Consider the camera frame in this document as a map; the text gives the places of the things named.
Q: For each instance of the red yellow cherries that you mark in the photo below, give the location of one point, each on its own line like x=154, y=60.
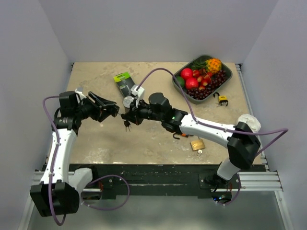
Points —
x=203, y=77

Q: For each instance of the Gillette razor box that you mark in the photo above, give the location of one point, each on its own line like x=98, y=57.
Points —
x=124, y=83

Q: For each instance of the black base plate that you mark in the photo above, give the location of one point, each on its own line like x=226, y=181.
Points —
x=153, y=180

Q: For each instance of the silver pull-tab tin can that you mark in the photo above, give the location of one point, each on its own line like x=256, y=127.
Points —
x=127, y=100

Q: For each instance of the red apple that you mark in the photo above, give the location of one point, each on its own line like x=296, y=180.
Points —
x=186, y=73
x=191, y=83

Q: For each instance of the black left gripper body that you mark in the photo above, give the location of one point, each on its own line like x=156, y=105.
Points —
x=94, y=109

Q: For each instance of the green leafy sprig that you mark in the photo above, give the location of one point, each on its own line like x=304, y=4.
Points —
x=199, y=64

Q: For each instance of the grey fruit tray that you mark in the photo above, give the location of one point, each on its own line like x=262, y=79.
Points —
x=180, y=90

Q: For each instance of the orange black padlock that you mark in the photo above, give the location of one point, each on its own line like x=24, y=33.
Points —
x=179, y=135

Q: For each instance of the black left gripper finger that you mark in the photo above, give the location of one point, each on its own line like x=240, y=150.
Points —
x=104, y=103
x=110, y=111

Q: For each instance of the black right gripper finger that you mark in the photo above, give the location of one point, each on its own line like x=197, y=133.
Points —
x=131, y=107
x=126, y=116

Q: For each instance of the green lime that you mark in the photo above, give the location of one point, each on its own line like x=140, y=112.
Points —
x=181, y=81

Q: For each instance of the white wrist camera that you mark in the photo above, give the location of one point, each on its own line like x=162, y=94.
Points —
x=80, y=93
x=137, y=92

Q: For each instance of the red apple lower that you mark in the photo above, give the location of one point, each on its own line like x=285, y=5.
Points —
x=191, y=83

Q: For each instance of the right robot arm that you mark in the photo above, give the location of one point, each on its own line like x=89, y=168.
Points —
x=241, y=143

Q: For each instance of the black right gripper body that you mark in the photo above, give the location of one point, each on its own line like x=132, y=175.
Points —
x=142, y=112

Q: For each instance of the orange yellow pineapple toy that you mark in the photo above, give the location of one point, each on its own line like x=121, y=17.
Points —
x=213, y=65

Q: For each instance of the red apple upper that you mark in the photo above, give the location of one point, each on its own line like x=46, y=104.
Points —
x=186, y=73

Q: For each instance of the black-headed key bunch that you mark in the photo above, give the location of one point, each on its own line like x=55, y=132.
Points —
x=127, y=125

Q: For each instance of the yellow black padlock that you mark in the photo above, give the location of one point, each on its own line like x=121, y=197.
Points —
x=222, y=99

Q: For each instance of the white paper roll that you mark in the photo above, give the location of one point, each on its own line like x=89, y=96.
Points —
x=251, y=121

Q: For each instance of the brass padlock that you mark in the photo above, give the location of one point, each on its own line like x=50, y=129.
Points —
x=197, y=144

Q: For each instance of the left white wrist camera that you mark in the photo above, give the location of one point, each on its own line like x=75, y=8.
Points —
x=80, y=93

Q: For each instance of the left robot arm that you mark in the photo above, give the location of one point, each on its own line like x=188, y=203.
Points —
x=58, y=193

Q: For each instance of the dark red grape bunch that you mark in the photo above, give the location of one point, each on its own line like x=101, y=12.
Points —
x=218, y=80

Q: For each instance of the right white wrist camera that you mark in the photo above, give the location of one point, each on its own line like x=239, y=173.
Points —
x=137, y=92

